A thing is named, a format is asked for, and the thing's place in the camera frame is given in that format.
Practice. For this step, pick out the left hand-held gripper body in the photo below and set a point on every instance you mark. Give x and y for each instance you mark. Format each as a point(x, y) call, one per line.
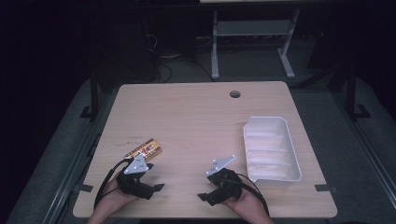
point(134, 183)

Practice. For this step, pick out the person's left hand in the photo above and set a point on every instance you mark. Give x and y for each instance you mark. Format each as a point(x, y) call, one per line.
point(113, 197)

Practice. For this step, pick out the black tape strip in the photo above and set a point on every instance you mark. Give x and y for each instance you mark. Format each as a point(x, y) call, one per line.
point(84, 188)
point(325, 188)

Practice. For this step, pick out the yellow red snack packet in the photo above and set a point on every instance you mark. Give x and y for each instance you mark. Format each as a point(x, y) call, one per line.
point(145, 148)

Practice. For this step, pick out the white plastic bin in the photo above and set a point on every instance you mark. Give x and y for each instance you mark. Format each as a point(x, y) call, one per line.
point(269, 149)

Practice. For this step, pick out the white metal desk frame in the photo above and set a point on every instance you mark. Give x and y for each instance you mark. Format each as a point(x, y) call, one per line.
point(214, 46)

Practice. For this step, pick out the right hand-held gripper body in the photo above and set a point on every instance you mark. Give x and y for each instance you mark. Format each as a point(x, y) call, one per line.
point(225, 185)

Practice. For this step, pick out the person's right hand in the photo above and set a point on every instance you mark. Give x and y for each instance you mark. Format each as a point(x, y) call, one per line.
point(246, 203)

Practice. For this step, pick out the black metal stand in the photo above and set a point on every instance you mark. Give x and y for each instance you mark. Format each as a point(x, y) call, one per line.
point(351, 93)
point(94, 99)

